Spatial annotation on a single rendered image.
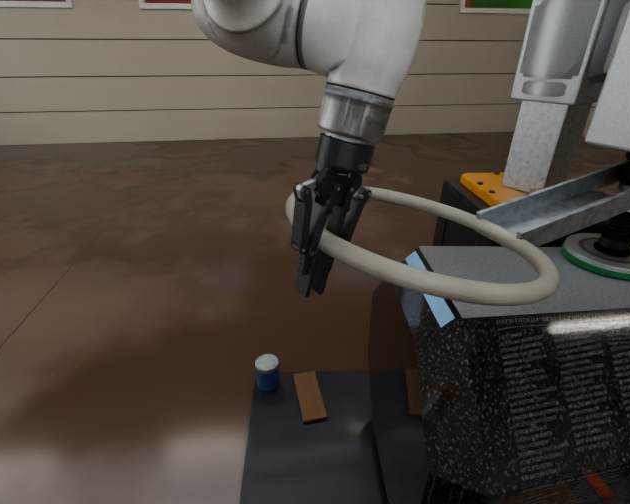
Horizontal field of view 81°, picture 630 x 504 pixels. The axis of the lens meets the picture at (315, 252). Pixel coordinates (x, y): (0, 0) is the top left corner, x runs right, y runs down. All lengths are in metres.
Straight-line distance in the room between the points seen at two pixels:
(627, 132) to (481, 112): 6.77
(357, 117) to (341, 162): 0.06
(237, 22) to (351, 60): 0.13
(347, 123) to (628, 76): 0.78
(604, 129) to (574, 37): 0.65
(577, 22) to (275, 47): 1.36
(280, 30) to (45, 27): 6.92
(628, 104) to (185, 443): 1.71
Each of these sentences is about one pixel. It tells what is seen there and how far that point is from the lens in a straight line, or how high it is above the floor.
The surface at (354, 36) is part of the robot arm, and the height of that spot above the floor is 1.34.
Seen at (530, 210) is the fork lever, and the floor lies 0.99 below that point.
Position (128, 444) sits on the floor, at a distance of 1.75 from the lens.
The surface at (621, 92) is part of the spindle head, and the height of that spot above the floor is 1.24.
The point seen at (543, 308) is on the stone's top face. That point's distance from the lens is 0.97.
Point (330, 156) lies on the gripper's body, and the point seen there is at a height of 1.21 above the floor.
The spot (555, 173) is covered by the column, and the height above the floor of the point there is 0.87.
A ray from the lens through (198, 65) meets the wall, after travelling 6.76.
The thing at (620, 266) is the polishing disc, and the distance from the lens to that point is 1.19.
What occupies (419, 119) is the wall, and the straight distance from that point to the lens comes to 7.33.
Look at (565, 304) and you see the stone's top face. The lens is 1.01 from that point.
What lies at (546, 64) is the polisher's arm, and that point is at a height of 1.28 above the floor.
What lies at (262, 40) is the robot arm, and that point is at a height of 1.33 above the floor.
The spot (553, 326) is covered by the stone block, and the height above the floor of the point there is 0.80.
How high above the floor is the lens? 1.32
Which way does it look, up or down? 28 degrees down
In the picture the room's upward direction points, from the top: straight up
